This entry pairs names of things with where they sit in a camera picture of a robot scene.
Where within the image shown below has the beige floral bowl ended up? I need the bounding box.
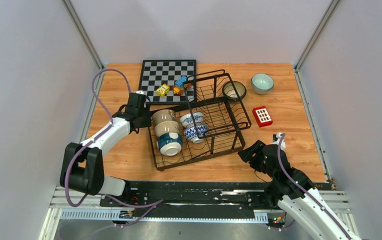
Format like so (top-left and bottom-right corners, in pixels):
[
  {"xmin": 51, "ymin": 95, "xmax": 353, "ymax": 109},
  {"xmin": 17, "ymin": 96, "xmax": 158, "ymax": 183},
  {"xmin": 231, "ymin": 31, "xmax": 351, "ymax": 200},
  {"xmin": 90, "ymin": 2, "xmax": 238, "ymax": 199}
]
[
  {"xmin": 154, "ymin": 120, "xmax": 180, "ymax": 137},
  {"xmin": 152, "ymin": 109, "xmax": 176, "ymax": 126}
]

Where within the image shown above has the teal white dotted bowl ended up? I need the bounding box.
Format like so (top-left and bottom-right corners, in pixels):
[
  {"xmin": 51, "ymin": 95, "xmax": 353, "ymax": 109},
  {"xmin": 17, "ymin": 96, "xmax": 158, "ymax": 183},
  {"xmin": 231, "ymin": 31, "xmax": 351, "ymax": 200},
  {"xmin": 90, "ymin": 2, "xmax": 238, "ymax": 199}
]
[{"xmin": 156, "ymin": 132, "xmax": 183, "ymax": 157}]

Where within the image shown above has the black wire dish rack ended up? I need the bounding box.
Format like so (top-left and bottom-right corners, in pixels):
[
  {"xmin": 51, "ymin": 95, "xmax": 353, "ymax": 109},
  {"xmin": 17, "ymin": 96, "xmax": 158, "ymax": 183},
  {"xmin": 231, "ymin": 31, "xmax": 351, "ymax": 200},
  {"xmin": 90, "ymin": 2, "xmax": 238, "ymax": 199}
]
[{"xmin": 148, "ymin": 69, "xmax": 252, "ymax": 171}]

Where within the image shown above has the black patterned rim bowl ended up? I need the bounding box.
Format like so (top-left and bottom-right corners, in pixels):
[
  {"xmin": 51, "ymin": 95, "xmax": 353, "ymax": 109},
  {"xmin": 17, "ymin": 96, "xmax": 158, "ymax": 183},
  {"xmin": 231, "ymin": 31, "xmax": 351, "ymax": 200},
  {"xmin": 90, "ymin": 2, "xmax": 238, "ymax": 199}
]
[{"xmin": 222, "ymin": 81, "xmax": 247, "ymax": 98}]

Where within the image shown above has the white grid pattern bowl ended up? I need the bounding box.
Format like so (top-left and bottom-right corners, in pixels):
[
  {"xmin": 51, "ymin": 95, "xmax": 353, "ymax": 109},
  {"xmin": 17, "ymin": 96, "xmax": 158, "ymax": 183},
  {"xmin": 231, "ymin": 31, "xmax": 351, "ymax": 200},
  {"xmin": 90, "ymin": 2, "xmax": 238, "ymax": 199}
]
[{"xmin": 251, "ymin": 73, "xmax": 274, "ymax": 90}]

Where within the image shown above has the teal glazed large bowl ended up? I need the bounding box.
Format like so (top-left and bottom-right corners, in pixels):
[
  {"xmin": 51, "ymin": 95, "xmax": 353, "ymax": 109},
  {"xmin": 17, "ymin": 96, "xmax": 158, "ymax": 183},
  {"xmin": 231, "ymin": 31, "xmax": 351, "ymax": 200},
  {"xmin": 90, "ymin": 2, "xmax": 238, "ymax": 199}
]
[{"xmin": 225, "ymin": 96, "xmax": 245, "ymax": 102}]

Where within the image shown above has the pale green celadon bowl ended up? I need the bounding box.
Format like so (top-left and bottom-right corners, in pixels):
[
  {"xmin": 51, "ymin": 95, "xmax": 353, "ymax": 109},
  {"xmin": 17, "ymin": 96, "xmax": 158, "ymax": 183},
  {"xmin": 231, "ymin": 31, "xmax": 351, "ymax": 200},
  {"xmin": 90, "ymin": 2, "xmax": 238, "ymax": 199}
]
[{"xmin": 253, "ymin": 88, "xmax": 271, "ymax": 95}]

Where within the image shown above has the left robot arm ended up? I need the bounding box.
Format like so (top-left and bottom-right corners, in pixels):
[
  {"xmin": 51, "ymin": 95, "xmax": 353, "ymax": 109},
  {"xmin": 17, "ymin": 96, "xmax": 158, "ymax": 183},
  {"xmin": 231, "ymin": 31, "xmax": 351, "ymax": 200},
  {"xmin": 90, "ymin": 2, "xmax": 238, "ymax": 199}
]
[{"xmin": 60, "ymin": 103, "xmax": 152, "ymax": 207}]

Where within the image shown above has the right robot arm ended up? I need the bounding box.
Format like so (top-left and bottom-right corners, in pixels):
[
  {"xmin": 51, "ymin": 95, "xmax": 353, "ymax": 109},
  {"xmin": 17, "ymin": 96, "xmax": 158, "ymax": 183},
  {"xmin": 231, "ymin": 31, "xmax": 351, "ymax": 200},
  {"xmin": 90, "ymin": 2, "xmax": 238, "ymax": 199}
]
[{"xmin": 238, "ymin": 139, "xmax": 360, "ymax": 240}]

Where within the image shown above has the yellow owl toy block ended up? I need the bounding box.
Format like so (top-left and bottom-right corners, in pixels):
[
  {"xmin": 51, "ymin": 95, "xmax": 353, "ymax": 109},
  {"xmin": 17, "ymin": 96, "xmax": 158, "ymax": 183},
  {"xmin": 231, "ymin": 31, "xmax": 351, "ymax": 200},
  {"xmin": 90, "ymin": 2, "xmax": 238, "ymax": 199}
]
[{"xmin": 155, "ymin": 83, "xmax": 170, "ymax": 97}]

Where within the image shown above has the red toy window brick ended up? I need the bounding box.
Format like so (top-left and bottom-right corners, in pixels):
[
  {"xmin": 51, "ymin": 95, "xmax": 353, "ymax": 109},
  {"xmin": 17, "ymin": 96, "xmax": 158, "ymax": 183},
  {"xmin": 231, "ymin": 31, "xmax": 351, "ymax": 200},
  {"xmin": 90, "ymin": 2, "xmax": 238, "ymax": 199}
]
[{"xmin": 252, "ymin": 106, "xmax": 273, "ymax": 128}]

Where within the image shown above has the black and white chessboard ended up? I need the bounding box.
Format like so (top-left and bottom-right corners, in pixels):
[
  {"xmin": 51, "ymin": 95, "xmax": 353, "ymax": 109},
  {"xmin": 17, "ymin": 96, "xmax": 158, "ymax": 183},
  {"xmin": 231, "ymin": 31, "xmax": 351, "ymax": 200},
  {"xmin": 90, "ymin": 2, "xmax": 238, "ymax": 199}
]
[{"xmin": 138, "ymin": 59, "xmax": 197, "ymax": 105}]

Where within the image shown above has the white blue rose bowl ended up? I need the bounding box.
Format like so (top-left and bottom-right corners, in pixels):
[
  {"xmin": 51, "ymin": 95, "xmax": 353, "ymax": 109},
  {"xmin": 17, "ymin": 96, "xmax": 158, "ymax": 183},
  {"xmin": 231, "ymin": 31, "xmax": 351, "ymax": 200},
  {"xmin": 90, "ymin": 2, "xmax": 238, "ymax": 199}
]
[{"xmin": 179, "ymin": 112, "xmax": 205, "ymax": 129}]

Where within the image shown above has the blue yellow toy brick car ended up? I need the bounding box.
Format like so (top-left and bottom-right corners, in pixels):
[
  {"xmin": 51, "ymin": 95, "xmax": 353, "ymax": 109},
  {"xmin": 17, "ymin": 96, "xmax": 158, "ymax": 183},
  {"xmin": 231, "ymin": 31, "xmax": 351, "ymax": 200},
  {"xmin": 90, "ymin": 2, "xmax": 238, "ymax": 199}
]
[{"xmin": 172, "ymin": 75, "xmax": 193, "ymax": 96}]

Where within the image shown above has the blue white geometric bowl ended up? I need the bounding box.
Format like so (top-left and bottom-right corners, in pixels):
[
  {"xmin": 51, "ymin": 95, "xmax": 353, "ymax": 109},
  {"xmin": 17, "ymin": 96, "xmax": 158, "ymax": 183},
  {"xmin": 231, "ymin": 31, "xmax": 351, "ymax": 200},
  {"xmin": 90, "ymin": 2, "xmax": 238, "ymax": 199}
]
[{"xmin": 183, "ymin": 124, "xmax": 209, "ymax": 144}]

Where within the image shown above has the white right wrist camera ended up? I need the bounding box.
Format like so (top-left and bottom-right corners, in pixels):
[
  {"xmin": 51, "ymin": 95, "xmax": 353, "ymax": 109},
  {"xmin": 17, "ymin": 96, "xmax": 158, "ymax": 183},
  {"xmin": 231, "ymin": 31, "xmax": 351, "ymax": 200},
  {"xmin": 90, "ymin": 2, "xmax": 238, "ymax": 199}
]
[{"xmin": 272, "ymin": 132, "xmax": 286, "ymax": 150}]

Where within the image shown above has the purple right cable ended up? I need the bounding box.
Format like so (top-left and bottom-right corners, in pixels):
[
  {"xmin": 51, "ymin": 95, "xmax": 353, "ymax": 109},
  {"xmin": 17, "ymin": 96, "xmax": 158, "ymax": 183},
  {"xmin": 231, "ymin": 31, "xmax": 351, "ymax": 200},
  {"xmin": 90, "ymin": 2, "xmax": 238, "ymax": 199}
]
[{"xmin": 267, "ymin": 133, "xmax": 354, "ymax": 240}]

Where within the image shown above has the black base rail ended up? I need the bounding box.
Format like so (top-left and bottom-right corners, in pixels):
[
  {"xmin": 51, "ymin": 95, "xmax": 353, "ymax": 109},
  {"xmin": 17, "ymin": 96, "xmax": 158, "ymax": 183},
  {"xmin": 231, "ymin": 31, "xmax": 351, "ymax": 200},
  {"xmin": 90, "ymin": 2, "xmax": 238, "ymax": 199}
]
[{"xmin": 50, "ymin": 180, "xmax": 346, "ymax": 224}]

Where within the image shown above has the aluminium frame post left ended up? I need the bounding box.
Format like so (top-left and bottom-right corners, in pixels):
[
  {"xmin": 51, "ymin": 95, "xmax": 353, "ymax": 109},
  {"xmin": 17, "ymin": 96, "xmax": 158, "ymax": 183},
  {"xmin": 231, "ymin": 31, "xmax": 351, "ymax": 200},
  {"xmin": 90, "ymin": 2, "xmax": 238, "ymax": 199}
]
[{"xmin": 61, "ymin": 0, "xmax": 104, "ymax": 70}]

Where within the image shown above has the aluminium frame post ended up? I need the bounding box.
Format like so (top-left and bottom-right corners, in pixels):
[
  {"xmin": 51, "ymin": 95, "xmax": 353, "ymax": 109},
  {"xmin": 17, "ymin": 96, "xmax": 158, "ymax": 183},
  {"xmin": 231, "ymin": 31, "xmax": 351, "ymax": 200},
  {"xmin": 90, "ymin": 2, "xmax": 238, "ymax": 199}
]
[
  {"xmin": 294, "ymin": 0, "xmax": 342, "ymax": 72},
  {"xmin": 61, "ymin": 0, "xmax": 104, "ymax": 70}
]

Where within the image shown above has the aluminium frame post right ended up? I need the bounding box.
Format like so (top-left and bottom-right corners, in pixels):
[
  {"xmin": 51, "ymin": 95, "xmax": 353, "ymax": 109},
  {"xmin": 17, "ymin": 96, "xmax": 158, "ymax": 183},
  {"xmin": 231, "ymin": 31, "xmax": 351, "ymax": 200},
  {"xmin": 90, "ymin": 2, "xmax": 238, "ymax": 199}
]
[{"xmin": 294, "ymin": 0, "xmax": 342, "ymax": 72}]

